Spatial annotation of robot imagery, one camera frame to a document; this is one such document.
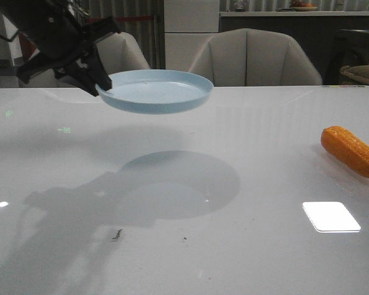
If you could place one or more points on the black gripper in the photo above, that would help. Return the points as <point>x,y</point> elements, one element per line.
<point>70,50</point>

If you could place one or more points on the right grey upholstered chair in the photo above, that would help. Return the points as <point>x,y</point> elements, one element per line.
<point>251,57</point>

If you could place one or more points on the dark grey counter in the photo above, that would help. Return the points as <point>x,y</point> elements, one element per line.
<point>314,31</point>

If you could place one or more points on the tan cushion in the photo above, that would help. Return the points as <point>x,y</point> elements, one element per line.
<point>358,75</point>

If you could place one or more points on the light blue round plate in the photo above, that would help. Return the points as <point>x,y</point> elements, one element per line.
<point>156,91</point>

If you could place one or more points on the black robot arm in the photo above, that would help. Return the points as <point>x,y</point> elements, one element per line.
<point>24,14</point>

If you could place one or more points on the left grey upholstered chair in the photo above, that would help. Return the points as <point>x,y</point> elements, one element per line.
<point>119,52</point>

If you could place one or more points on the white cabinet with drawers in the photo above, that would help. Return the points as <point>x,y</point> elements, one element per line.
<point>187,24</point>

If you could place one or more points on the grey upholstered chair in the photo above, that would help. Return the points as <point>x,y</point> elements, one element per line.
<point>119,52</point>
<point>251,57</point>

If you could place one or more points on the red barrier belt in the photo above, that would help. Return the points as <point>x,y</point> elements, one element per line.
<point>126,19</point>

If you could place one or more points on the fruit bowl on counter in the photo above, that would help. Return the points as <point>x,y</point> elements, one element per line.
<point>301,6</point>

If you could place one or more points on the orange plastic corn cob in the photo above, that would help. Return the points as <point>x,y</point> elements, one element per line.
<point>347,148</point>

